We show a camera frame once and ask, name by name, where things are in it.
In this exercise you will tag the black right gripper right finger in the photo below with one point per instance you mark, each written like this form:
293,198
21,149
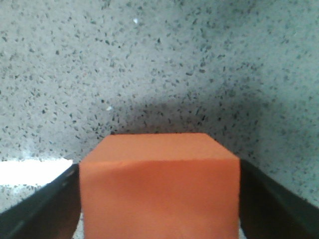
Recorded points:
267,210

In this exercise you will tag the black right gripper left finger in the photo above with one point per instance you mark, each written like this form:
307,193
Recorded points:
52,212

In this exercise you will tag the orange foam cube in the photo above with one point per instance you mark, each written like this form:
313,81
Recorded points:
160,186

